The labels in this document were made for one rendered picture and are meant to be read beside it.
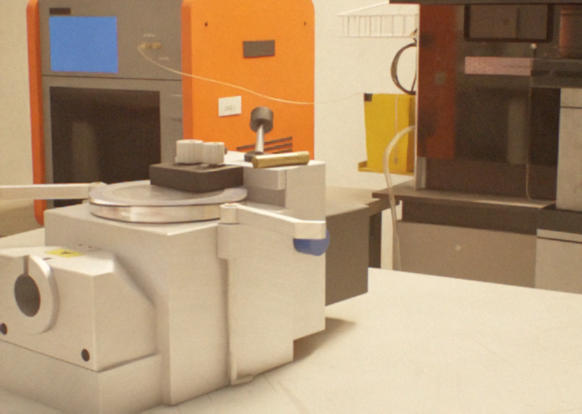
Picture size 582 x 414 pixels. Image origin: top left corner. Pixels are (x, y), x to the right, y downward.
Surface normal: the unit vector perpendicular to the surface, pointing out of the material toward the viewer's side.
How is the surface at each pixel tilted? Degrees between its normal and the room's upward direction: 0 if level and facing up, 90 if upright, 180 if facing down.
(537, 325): 0
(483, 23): 90
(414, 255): 90
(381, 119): 93
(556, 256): 90
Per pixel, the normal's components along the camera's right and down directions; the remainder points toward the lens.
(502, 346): 0.00, -0.99
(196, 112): 0.87, 0.08
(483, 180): -0.50, 0.14
